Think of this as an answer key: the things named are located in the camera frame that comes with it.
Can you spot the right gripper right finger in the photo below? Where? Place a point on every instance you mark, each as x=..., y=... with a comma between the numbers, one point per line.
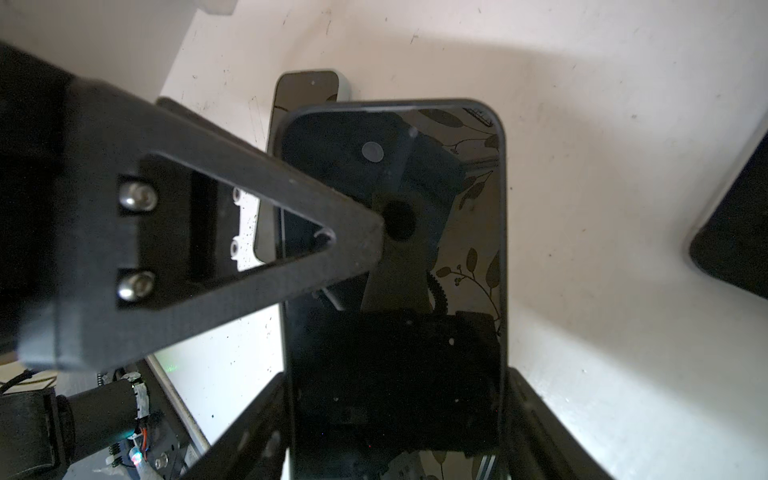
x=536, y=445

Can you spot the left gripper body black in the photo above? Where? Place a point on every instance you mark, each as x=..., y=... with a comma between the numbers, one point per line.
x=32, y=114

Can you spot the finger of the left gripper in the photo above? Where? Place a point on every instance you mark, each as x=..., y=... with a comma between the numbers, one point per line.
x=133, y=232

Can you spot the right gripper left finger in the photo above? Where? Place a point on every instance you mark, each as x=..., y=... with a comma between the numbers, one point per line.
x=255, y=445

